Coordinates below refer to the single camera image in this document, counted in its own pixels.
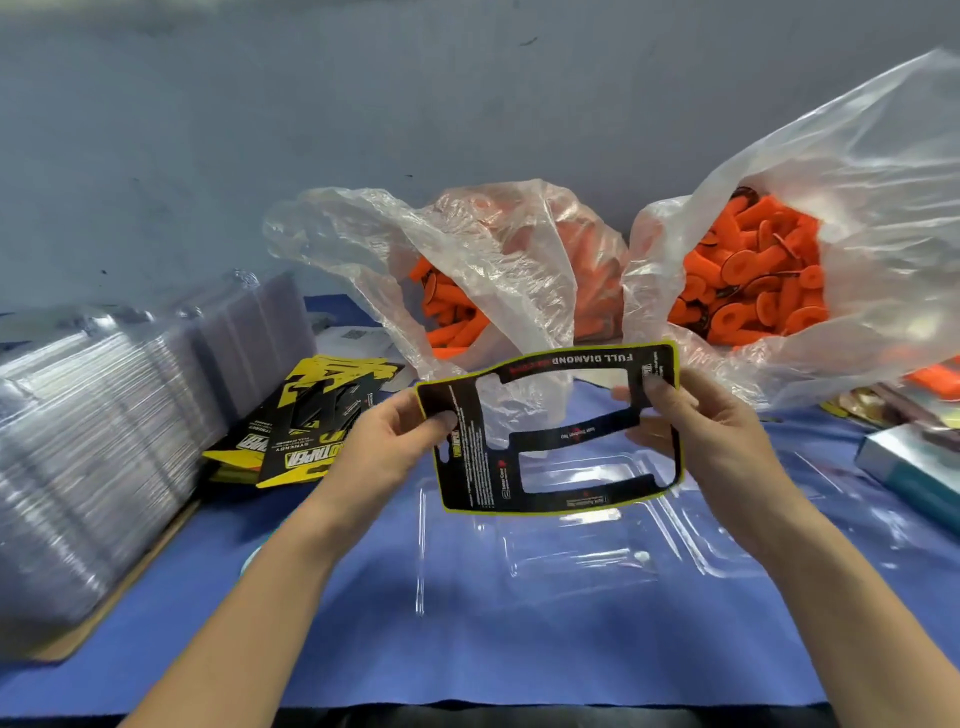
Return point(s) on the person's right hand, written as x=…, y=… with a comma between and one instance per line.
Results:
x=728, y=458

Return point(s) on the person's left hand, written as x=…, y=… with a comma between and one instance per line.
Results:
x=368, y=465

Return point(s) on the yellow black backing card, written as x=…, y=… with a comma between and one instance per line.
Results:
x=465, y=465

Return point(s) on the stack of clear blister shells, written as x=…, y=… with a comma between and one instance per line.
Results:
x=90, y=435

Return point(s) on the person's left forearm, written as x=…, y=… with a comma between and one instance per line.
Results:
x=225, y=645

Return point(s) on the person's right forearm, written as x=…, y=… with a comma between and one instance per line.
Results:
x=855, y=638

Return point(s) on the stack of yellow black cards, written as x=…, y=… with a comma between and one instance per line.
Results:
x=300, y=428

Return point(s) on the white printed paper sheet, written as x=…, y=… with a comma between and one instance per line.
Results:
x=353, y=341

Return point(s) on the teal white cardboard box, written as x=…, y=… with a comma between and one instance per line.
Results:
x=918, y=473

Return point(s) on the large clear plastic bag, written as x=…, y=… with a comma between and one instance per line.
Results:
x=900, y=165

